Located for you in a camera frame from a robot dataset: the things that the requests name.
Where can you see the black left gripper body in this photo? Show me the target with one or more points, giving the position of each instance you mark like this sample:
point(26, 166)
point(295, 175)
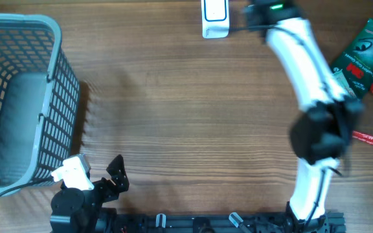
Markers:
point(104, 191)

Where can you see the mint toilet wipes pack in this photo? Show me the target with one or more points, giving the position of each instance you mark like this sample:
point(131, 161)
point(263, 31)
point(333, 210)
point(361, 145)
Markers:
point(341, 79)

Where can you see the green 3M gloves pack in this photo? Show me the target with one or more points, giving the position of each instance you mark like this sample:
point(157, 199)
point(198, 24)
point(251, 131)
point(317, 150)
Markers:
point(356, 61)

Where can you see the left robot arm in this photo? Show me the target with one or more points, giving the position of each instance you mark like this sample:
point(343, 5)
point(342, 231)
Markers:
point(78, 206)

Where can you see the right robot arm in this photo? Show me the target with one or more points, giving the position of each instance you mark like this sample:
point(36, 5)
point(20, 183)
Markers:
point(322, 135)

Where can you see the white barcode scanner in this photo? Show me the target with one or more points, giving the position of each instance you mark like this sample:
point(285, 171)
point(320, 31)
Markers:
point(215, 18)

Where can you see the grey plastic basket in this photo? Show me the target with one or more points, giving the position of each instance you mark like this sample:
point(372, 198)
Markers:
point(39, 97)

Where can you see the black mounting rail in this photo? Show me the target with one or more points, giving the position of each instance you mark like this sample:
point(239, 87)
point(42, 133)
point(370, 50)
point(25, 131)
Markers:
point(331, 222)

